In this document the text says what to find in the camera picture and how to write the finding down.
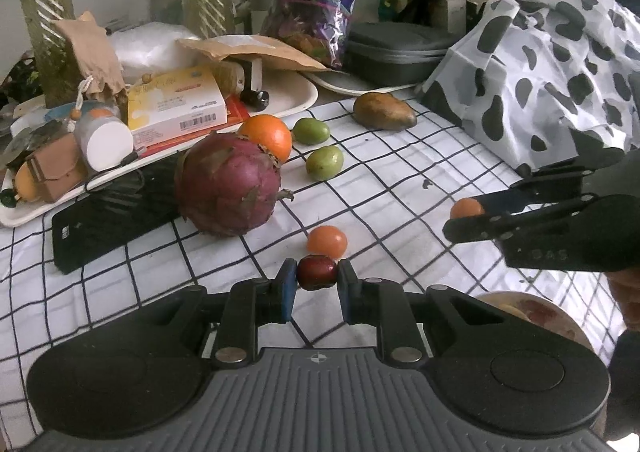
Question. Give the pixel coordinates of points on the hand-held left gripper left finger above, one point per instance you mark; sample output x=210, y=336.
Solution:
x=286, y=292

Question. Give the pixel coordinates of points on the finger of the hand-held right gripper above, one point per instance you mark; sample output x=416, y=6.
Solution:
x=540, y=194
x=480, y=229

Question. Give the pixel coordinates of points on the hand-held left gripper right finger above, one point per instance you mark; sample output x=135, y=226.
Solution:
x=348, y=299

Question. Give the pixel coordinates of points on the orange cherry tomato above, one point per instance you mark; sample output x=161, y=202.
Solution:
x=466, y=208
x=327, y=241

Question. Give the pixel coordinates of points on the dark red cherry tomato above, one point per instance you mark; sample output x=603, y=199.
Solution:
x=316, y=273

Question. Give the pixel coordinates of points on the white floral bowl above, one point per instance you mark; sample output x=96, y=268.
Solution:
x=575, y=327

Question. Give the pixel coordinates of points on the red dragon fruit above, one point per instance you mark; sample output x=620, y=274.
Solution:
x=227, y=184

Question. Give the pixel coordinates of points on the green round fruit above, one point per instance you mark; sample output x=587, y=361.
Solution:
x=325, y=162
x=311, y=131

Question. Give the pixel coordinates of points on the brown green mango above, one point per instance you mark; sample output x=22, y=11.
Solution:
x=384, y=111

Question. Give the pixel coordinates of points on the orange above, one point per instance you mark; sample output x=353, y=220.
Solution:
x=267, y=134

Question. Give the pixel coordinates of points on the person's right hand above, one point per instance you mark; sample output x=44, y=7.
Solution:
x=626, y=294

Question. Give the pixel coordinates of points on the checkered white tablecloth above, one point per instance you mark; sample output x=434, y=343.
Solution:
x=400, y=192

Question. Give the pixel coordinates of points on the cow print cloth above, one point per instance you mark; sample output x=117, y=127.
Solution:
x=550, y=67

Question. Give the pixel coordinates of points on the red flat box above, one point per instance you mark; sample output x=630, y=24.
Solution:
x=235, y=112

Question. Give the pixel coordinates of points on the grey hard case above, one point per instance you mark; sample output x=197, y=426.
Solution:
x=395, y=54

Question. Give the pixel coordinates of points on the small black flashlight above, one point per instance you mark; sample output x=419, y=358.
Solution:
x=256, y=99

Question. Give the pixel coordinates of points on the white tray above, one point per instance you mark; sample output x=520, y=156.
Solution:
x=290, y=97

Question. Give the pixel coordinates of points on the black flat phone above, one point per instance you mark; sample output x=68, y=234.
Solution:
x=100, y=232

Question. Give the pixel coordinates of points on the white plate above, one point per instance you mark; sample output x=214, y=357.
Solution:
x=335, y=82

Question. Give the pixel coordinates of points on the yellow white carton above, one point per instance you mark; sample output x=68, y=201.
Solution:
x=175, y=102

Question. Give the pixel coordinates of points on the white cylindrical bottle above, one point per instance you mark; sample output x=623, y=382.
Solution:
x=105, y=142

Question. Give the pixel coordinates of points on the brown paper envelope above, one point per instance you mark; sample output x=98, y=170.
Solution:
x=250, y=49

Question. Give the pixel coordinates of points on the brown leather pouch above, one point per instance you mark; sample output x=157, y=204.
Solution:
x=55, y=172

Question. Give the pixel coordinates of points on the white plastic bag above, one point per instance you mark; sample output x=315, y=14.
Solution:
x=145, y=47

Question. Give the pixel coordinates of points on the brown paper bag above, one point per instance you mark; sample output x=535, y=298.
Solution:
x=92, y=57

